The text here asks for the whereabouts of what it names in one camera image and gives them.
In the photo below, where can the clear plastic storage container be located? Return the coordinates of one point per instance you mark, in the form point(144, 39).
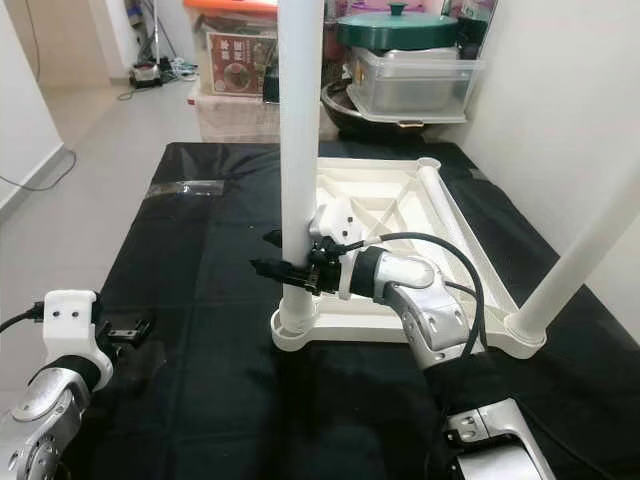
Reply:
point(410, 85)

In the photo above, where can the white lace cloth cover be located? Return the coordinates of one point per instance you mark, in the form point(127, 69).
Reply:
point(250, 115)

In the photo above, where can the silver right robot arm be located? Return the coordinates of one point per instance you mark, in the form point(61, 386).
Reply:
point(425, 310)

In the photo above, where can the black wok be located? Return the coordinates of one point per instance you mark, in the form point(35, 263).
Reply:
point(345, 115)

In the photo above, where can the long clear tape strip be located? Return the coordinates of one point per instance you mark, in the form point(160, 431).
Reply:
point(185, 188)

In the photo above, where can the white plastic table top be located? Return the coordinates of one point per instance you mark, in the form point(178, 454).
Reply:
point(380, 215)

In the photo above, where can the black tablecloth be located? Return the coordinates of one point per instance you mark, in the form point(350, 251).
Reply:
point(200, 300)

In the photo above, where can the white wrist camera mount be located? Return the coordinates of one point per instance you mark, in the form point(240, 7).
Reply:
point(335, 222)
point(72, 315)

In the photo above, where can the white cabinet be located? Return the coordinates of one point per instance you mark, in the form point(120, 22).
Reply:
point(175, 25)

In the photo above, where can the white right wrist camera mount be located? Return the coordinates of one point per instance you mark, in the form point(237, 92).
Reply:
point(335, 222)

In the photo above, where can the orange-lid clear storage box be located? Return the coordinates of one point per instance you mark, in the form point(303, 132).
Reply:
point(235, 60)

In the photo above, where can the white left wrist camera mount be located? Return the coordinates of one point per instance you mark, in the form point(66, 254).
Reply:
point(72, 315)

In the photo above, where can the green pot lid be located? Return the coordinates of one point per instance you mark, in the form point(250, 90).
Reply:
point(400, 30)

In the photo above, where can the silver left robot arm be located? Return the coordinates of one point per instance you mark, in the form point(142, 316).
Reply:
point(50, 415)

